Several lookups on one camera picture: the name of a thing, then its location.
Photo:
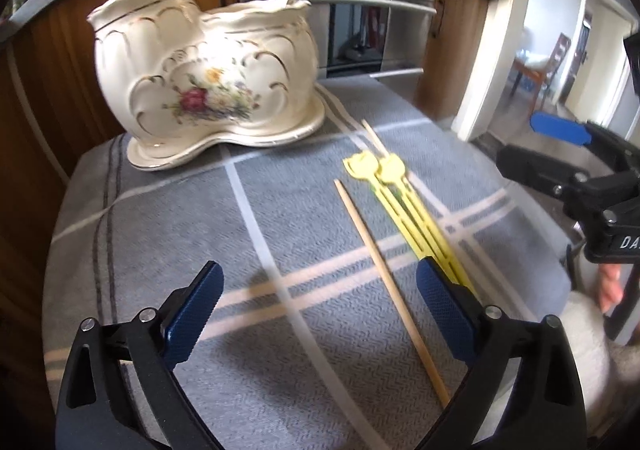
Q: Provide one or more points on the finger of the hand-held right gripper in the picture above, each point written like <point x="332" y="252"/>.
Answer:
<point x="535" y="167"/>
<point x="560" y="127"/>

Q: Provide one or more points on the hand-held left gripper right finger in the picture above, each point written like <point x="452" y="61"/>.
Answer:
<point x="447" y="310"/>

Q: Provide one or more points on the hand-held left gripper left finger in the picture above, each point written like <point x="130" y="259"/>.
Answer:
<point x="192" y="315"/>

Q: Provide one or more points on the wooden chopstick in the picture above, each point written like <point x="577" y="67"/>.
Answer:
<point x="372" y="137"/>
<point x="385" y="280"/>

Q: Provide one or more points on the yellow-green training chopsticks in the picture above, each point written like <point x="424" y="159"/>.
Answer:
<point x="394" y="168"/>

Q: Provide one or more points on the yellow plastic chopsticks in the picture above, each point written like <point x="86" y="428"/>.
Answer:
<point x="361" y="164"/>

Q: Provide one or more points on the floral ceramic utensil holder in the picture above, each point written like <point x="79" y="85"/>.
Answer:
<point x="200" y="79"/>

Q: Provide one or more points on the person's right hand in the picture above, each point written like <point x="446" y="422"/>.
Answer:
<point x="609" y="285"/>

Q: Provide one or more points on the wooden dining chair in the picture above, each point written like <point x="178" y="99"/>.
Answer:
<point x="555" y="54"/>

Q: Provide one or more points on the grey striped tablecloth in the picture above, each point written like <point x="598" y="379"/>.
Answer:
<point x="225" y="230"/>

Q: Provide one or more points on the wooden cabinet door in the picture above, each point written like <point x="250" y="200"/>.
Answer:
<point x="460" y="54"/>

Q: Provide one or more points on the white fuzzy cloth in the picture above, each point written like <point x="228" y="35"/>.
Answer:
<point x="592" y="370"/>

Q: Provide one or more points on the stainless steel built-in oven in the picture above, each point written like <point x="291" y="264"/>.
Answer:
<point x="360" y="19"/>

